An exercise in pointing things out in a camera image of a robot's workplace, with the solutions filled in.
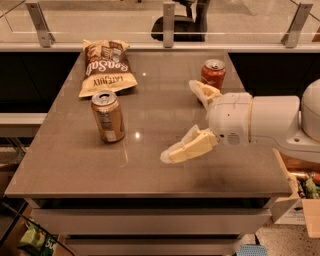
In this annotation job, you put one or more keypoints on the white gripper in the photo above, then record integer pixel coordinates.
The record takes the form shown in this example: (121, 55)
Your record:
(230, 117)

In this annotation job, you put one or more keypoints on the gold orange soda can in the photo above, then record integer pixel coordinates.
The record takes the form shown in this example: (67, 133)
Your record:
(108, 115)

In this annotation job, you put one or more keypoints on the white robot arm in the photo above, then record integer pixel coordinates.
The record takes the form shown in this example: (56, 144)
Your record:
(289, 124)

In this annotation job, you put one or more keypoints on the red cola can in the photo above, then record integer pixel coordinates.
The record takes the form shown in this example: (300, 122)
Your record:
(213, 72)

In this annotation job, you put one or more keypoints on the black office chair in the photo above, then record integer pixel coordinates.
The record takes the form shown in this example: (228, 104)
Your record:
(191, 27)

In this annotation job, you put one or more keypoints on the sea salt chips bag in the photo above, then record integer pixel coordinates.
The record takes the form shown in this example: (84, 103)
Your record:
(106, 67)

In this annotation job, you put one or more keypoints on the grey drawer cabinet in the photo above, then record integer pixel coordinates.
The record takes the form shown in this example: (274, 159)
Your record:
(120, 198)

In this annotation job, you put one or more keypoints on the cardboard box with items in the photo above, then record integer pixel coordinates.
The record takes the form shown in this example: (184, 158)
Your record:
(303, 206)

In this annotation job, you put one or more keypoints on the blue perforated object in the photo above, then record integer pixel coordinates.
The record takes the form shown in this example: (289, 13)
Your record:
(251, 250)

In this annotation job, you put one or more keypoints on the green snack bag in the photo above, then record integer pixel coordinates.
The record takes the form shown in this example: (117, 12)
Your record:
(36, 242)

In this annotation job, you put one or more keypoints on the middle metal glass bracket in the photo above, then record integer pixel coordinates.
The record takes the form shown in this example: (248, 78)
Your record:
(168, 24)

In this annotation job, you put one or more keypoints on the metal glass bracket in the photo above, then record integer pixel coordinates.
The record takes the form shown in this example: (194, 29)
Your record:
(291, 37)
(45, 37)
(168, 24)

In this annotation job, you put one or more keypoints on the right metal glass bracket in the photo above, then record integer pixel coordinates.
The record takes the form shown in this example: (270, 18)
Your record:
(291, 37)

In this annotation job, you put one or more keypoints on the left metal glass bracket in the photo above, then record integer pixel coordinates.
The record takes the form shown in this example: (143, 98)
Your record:
(45, 37)

